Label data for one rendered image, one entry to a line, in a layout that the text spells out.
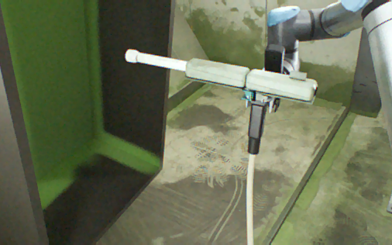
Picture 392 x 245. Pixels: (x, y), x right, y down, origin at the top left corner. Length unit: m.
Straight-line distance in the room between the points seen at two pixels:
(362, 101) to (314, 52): 0.47
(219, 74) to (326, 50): 1.89
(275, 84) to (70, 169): 0.94
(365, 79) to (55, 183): 2.04
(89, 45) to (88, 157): 0.45
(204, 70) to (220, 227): 1.08
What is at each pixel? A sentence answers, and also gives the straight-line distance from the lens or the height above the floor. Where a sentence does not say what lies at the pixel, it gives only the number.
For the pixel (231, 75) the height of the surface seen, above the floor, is 1.02.
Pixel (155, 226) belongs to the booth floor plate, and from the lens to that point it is 1.89.
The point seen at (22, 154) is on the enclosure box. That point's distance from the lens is 0.84.
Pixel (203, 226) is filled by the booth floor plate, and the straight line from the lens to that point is 1.85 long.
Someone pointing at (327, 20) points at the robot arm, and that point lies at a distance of 1.11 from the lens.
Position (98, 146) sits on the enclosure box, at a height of 0.52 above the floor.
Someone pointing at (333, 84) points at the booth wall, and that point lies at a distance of 2.81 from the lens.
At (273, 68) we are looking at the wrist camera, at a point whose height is 0.99.
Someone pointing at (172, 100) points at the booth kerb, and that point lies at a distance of 2.74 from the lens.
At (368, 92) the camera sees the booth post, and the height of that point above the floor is 0.18.
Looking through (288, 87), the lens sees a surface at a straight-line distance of 0.85.
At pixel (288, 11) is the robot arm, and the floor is 1.09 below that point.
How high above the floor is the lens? 1.38
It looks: 31 degrees down
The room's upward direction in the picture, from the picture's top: 5 degrees counter-clockwise
